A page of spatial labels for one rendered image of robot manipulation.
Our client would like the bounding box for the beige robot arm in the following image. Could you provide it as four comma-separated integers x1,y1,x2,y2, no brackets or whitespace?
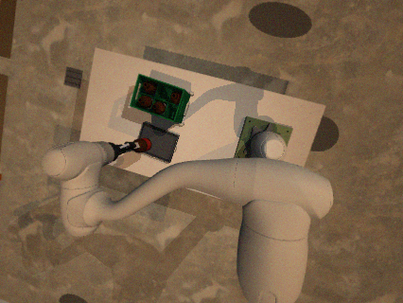
42,123,333,303

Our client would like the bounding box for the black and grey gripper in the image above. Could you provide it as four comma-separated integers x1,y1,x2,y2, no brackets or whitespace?
107,141,140,161

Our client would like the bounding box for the dark green crate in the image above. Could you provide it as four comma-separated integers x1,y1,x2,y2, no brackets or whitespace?
130,74,189,123

